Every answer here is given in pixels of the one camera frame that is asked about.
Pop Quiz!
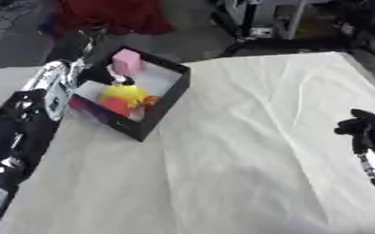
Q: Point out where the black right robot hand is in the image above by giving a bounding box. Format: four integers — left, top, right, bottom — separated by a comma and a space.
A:
333, 108, 375, 155

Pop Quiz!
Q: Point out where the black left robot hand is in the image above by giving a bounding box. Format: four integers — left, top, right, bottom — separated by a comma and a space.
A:
45, 27, 138, 87

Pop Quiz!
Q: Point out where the pink block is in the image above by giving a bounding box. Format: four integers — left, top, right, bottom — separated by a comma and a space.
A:
111, 48, 145, 76

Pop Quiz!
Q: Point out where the black box with white inside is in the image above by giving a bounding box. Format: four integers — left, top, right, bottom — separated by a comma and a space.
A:
67, 45, 193, 143

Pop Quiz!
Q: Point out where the person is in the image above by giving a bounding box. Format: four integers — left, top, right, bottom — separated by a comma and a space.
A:
49, 0, 178, 38

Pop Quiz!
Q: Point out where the yellow round toy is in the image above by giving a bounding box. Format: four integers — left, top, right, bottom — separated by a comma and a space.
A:
98, 84, 151, 110

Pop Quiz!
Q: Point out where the red toy block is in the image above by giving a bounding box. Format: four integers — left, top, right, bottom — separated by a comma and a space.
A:
101, 96, 134, 119

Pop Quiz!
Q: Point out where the small orange toy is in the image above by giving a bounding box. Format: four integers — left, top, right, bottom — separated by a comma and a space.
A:
141, 95, 164, 108

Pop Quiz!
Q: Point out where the black chair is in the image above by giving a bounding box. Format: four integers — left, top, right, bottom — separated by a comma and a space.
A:
337, 0, 375, 69

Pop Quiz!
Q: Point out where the black tripod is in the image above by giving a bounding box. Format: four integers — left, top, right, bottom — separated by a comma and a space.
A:
208, 0, 317, 58

